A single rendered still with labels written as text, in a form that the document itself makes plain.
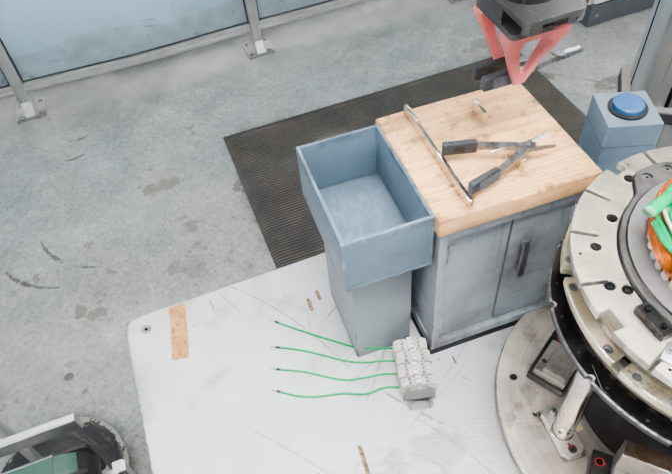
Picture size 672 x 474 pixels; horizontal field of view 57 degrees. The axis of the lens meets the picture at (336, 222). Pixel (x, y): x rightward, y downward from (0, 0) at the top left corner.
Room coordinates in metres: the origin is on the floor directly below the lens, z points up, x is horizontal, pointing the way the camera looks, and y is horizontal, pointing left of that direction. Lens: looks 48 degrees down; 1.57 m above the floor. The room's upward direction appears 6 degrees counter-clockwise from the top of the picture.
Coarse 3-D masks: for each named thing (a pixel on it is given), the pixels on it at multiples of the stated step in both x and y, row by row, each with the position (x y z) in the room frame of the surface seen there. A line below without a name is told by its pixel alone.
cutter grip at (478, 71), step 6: (492, 60) 0.55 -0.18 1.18; (498, 60) 0.55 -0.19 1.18; (504, 60) 0.54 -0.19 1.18; (474, 66) 0.54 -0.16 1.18; (480, 66) 0.54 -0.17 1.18; (486, 66) 0.54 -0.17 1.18; (492, 66) 0.54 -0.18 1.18; (498, 66) 0.54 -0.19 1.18; (504, 66) 0.54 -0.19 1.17; (474, 72) 0.54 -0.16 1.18; (480, 72) 0.54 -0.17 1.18; (486, 72) 0.54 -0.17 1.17; (492, 72) 0.54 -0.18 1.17; (474, 78) 0.54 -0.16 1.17; (480, 78) 0.54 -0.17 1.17
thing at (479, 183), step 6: (492, 168) 0.47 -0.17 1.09; (498, 168) 0.47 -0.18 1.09; (486, 174) 0.47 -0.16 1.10; (492, 174) 0.47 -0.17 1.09; (498, 174) 0.47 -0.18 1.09; (474, 180) 0.46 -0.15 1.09; (480, 180) 0.46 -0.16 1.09; (486, 180) 0.46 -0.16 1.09; (492, 180) 0.47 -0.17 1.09; (468, 186) 0.46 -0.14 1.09; (474, 186) 0.45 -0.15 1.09; (480, 186) 0.46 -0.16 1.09; (486, 186) 0.46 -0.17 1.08; (468, 192) 0.46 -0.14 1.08; (474, 192) 0.45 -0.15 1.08
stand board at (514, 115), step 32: (480, 96) 0.64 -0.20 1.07; (512, 96) 0.63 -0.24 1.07; (384, 128) 0.59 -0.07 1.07; (448, 128) 0.58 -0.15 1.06; (480, 128) 0.57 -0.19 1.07; (512, 128) 0.57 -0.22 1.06; (544, 128) 0.56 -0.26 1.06; (416, 160) 0.53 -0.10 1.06; (448, 160) 0.52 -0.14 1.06; (480, 160) 0.52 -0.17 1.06; (544, 160) 0.51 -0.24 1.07; (576, 160) 0.50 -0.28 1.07; (448, 192) 0.47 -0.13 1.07; (480, 192) 0.47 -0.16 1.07; (512, 192) 0.46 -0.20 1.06; (544, 192) 0.46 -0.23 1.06; (576, 192) 0.47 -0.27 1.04; (448, 224) 0.43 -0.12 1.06
